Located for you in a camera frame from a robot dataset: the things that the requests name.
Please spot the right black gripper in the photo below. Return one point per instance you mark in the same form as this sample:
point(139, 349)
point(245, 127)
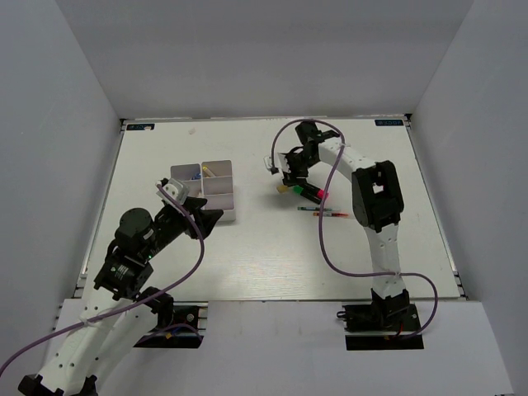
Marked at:
point(291, 176)

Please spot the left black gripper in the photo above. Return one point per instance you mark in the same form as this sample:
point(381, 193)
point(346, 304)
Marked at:
point(206, 219)

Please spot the yellow-capped white pen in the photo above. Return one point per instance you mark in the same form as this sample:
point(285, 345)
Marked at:
point(208, 172)

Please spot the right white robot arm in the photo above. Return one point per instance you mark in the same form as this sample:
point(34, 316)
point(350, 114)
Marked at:
point(377, 205)

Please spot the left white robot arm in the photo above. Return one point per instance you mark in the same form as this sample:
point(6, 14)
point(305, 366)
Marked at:
point(122, 306)

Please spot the green highlighter marker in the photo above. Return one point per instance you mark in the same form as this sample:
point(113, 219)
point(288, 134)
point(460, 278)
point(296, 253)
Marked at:
point(299, 190)

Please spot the pink highlighter marker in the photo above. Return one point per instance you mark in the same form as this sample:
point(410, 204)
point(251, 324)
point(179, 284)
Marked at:
point(317, 195)

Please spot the right white organizer box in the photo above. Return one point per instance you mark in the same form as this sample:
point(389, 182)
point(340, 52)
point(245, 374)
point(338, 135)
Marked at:
point(219, 191)

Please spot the green gel pen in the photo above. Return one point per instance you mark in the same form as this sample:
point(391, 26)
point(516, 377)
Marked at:
point(317, 208)

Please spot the red gel pen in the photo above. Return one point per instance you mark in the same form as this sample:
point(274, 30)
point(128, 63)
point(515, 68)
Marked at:
point(331, 214)

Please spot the right blue table label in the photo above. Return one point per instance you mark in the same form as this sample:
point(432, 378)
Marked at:
point(388, 122)

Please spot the blue table label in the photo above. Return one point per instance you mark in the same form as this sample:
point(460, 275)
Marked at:
point(140, 127)
point(388, 122)

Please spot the left blue table label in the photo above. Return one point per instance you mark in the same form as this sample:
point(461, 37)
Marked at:
point(140, 127)

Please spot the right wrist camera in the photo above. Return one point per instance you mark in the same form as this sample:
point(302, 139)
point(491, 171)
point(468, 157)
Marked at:
point(277, 163)

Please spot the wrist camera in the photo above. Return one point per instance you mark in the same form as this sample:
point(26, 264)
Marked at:
point(171, 191)
point(277, 163)

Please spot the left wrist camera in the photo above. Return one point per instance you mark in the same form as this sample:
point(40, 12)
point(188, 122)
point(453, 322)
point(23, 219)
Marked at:
point(171, 191)

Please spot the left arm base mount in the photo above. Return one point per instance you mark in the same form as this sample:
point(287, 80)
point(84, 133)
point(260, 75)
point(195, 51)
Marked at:
point(177, 326)

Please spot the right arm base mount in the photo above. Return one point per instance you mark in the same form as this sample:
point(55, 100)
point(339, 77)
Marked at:
point(365, 332)

